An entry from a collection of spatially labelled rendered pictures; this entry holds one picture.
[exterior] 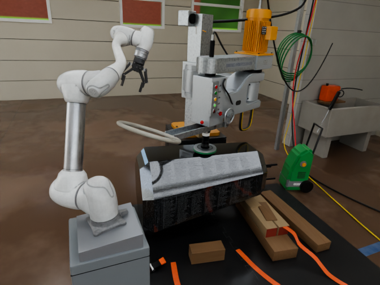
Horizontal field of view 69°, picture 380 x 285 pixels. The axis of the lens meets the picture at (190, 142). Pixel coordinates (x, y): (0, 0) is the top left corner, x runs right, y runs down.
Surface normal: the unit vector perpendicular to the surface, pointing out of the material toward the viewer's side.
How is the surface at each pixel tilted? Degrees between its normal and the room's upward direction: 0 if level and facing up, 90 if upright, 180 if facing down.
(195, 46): 90
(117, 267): 90
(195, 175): 45
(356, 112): 90
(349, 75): 90
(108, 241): 5
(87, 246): 5
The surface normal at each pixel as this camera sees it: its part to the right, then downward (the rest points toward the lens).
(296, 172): 0.07, 0.37
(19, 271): 0.04, -0.93
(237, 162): 0.25, -0.40
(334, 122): 0.38, 0.36
